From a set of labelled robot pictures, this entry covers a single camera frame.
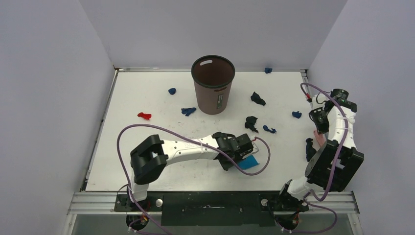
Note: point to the blue scrap right side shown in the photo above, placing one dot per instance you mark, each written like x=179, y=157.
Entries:
x=297, y=114

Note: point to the small blue paper scrap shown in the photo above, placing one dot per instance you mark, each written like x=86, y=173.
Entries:
x=268, y=129

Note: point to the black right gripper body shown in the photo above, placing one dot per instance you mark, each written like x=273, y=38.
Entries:
x=311, y=149

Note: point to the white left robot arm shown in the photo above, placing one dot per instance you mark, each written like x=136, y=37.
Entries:
x=150, y=157

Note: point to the blue paper ball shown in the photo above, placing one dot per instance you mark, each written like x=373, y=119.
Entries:
x=172, y=91

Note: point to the red paper scrap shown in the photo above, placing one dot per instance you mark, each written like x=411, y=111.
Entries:
x=144, y=116

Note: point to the blue scrap at back wall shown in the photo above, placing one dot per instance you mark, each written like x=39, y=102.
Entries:
x=268, y=70

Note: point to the pink hand brush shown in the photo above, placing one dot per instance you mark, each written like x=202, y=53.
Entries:
x=320, y=138

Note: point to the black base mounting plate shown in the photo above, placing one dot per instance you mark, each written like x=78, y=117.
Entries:
x=221, y=208

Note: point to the blue plastic dustpan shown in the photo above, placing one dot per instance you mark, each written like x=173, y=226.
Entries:
x=248, y=162

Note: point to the brown waste bin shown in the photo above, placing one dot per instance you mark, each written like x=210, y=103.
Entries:
x=212, y=76

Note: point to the blue paper scrap near bin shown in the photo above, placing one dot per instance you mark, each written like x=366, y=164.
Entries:
x=188, y=111

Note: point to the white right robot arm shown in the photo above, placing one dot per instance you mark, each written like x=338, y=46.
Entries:
x=332, y=166

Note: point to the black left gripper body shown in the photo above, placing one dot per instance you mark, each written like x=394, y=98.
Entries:
x=229, y=163

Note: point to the dark navy scrap behind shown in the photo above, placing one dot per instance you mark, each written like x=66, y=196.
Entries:
x=257, y=99

